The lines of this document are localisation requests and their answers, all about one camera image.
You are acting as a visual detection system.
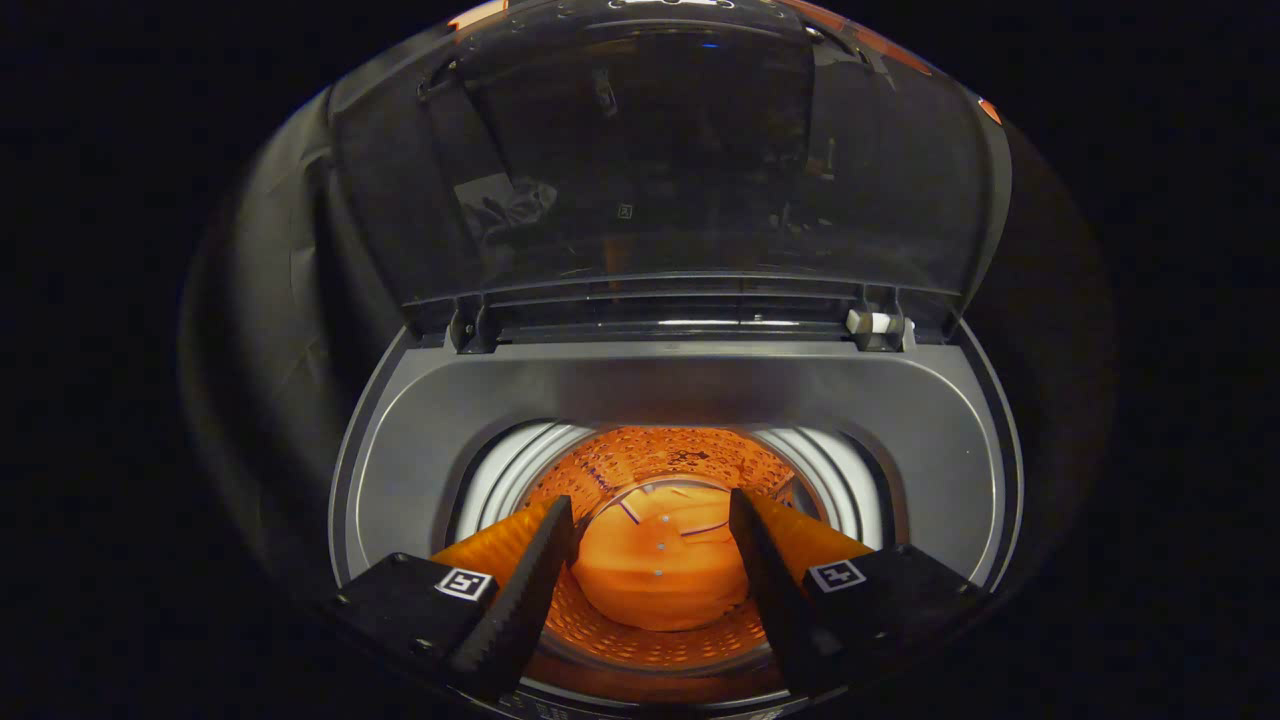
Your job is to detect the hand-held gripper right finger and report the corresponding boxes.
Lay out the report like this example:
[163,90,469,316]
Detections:
[728,488,988,698]

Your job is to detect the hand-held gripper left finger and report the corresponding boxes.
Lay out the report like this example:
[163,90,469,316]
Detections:
[318,495,580,703]

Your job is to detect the yellow polo shirt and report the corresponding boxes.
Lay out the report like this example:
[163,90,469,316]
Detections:
[570,480,751,633]

